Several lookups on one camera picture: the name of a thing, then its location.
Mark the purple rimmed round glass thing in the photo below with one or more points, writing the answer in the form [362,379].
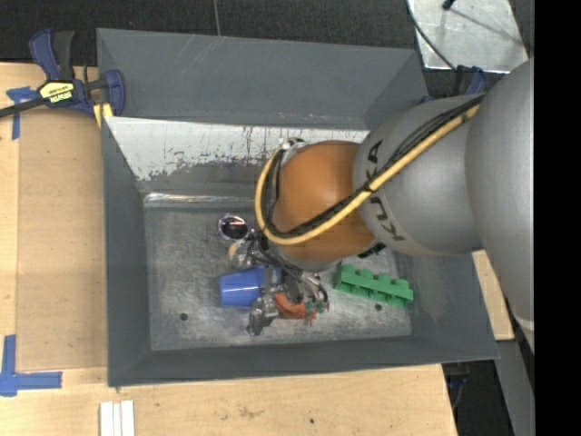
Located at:
[233,228]

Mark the pale wood board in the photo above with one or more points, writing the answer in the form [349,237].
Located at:
[59,243]

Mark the green toy brick block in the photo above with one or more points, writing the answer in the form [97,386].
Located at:
[374,284]

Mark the blue cup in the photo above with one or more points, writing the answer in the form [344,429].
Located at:
[240,289]

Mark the black cylinder on white bracket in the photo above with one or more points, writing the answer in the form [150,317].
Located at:
[372,251]

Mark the grey metal bin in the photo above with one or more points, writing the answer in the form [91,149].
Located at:
[236,84]

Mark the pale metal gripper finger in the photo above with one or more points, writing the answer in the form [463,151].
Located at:
[258,324]
[265,304]

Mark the orange toy carrot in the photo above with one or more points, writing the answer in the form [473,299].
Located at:
[290,308]

